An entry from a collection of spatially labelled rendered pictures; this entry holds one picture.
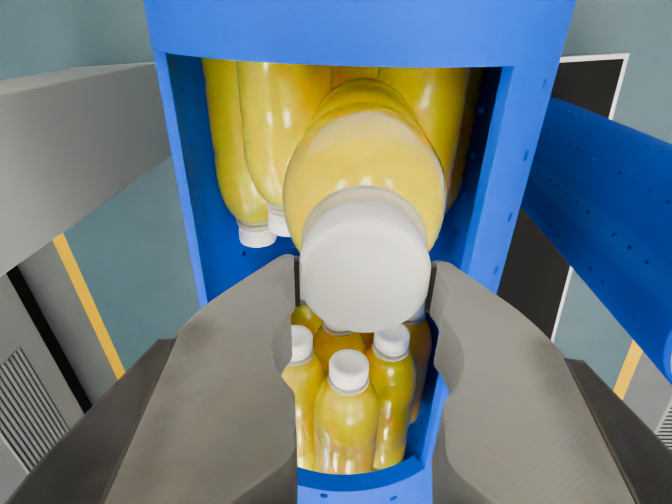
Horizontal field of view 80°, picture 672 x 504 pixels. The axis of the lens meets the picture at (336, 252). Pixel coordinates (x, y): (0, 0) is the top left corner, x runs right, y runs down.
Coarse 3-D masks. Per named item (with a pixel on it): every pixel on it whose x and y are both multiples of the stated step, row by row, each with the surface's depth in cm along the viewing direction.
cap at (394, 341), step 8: (392, 328) 44; (400, 328) 44; (376, 336) 43; (384, 336) 43; (392, 336) 43; (400, 336) 43; (408, 336) 43; (376, 344) 44; (384, 344) 43; (392, 344) 42; (400, 344) 42; (408, 344) 44; (384, 352) 43; (392, 352) 43; (400, 352) 43
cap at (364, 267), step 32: (320, 224) 12; (352, 224) 11; (384, 224) 11; (320, 256) 11; (352, 256) 11; (384, 256) 11; (416, 256) 11; (320, 288) 12; (352, 288) 12; (384, 288) 12; (416, 288) 12; (352, 320) 12; (384, 320) 12
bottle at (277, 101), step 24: (240, 72) 28; (264, 72) 27; (288, 72) 27; (312, 72) 28; (240, 96) 29; (264, 96) 28; (288, 96) 28; (312, 96) 28; (264, 120) 29; (288, 120) 28; (264, 144) 29; (288, 144) 29; (264, 168) 30; (264, 192) 32
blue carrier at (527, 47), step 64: (192, 0) 19; (256, 0) 18; (320, 0) 17; (384, 0) 17; (448, 0) 17; (512, 0) 19; (192, 64) 34; (320, 64) 18; (384, 64) 18; (448, 64) 19; (512, 64) 20; (192, 128) 34; (512, 128) 23; (192, 192) 34; (512, 192) 26; (192, 256) 35; (256, 256) 50; (448, 256) 47
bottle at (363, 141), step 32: (352, 96) 20; (384, 96) 20; (320, 128) 16; (352, 128) 15; (384, 128) 15; (416, 128) 16; (320, 160) 14; (352, 160) 13; (384, 160) 13; (416, 160) 14; (288, 192) 15; (320, 192) 13; (352, 192) 12; (384, 192) 12; (416, 192) 13; (288, 224) 15; (416, 224) 13
